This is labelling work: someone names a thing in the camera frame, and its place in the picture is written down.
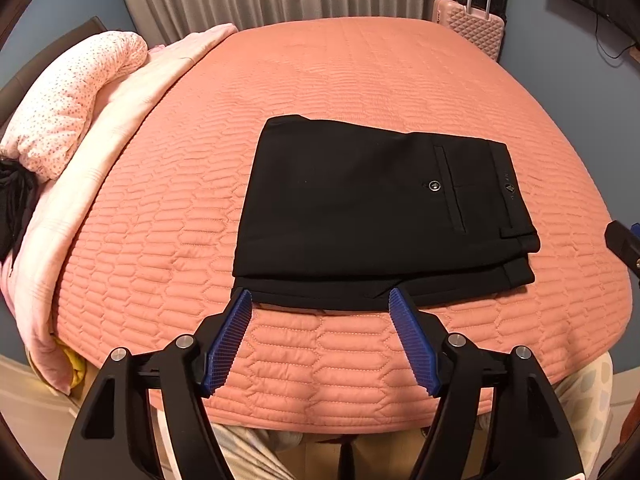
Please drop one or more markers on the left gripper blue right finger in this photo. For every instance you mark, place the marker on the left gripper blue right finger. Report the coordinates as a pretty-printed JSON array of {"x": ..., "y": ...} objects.
[{"x": 529, "y": 436}]

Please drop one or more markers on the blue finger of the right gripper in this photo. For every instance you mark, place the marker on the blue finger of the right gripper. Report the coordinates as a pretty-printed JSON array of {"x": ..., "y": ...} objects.
[{"x": 625, "y": 244}]

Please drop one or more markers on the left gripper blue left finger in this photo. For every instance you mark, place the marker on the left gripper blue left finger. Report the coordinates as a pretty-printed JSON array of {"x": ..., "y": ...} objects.
[{"x": 113, "y": 434}]

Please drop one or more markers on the black pants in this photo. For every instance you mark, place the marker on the black pants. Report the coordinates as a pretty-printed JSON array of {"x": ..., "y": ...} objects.
[{"x": 337, "y": 215}]

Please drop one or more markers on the yellow item under bedding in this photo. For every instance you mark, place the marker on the yellow item under bedding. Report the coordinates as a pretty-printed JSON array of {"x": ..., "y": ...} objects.
[{"x": 77, "y": 362}]

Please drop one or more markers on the light pink folded blanket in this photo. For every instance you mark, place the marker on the light pink folded blanket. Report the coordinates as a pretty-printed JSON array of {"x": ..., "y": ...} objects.
[{"x": 100, "y": 159}]

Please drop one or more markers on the pink hard-shell suitcase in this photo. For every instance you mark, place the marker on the pink hard-shell suitcase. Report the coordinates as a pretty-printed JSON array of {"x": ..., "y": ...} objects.
[{"x": 480, "y": 27}]

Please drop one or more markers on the black garment by headboard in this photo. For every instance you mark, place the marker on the black garment by headboard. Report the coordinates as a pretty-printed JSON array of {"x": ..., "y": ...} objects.
[{"x": 18, "y": 198}]

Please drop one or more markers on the pink dotted rolled duvet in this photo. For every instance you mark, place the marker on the pink dotted rolled duvet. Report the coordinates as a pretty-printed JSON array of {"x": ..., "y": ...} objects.
[{"x": 56, "y": 112}]

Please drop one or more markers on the dark grey headboard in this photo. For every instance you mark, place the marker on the dark grey headboard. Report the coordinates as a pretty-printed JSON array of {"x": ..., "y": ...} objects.
[{"x": 16, "y": 88}]

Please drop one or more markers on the beige wall socket panel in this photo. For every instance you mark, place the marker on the beige wall socket panel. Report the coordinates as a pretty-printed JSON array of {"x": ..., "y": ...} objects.
[{"x": 635, "y": 54}]

